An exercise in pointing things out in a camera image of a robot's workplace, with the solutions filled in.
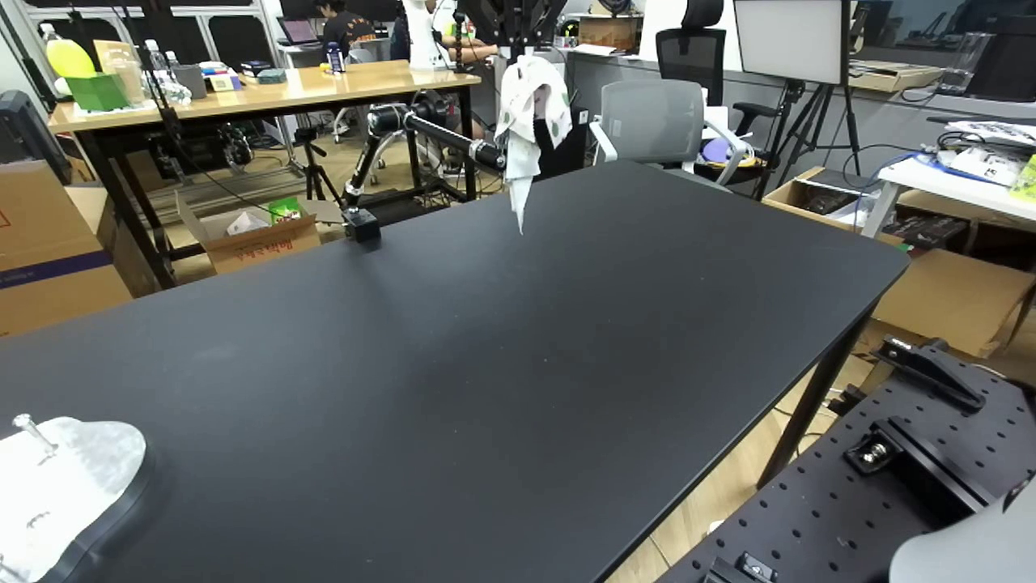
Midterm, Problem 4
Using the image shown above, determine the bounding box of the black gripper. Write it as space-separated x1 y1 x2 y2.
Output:
461 0 568 56

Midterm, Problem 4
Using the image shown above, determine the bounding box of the white cloth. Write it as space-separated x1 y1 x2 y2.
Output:
497 56 572 228

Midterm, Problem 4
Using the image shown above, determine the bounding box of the black arm clamp base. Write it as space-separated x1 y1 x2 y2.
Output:
342 207 382 244

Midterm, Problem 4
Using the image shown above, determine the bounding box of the wooden desk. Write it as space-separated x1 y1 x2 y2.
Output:
50 63 481 289

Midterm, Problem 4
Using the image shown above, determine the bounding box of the grey office chair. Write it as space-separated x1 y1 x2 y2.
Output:
586 79 751 183

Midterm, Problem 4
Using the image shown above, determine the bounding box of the seated person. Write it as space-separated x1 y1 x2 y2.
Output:
317 0 373 51

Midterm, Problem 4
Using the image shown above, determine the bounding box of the black high-back chair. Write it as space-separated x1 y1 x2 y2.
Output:
659 0 727 108

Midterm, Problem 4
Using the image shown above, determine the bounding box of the whiteboard on tripod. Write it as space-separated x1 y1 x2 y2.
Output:
735 0 860 192

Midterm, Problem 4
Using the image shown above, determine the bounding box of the open cardboard box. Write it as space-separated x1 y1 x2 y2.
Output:
179 197 320 275

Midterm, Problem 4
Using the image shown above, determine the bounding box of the yellow balloon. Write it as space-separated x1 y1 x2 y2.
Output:
47 39 99 79

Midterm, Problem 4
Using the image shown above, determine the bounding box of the large cardboard box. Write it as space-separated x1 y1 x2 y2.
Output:
0 163 133 336

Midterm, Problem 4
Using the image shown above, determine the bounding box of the flat cardboard sheet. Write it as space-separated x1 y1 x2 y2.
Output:
874 248 1036 356

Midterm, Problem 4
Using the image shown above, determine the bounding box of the black perforated breadboard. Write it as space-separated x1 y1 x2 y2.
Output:
662 341 1036 583

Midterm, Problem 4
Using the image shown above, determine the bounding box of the clear plastic plate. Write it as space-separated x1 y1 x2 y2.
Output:
0 410 149 583

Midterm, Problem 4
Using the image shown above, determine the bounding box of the black camera tripod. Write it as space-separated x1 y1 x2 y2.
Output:
296 131 339 201

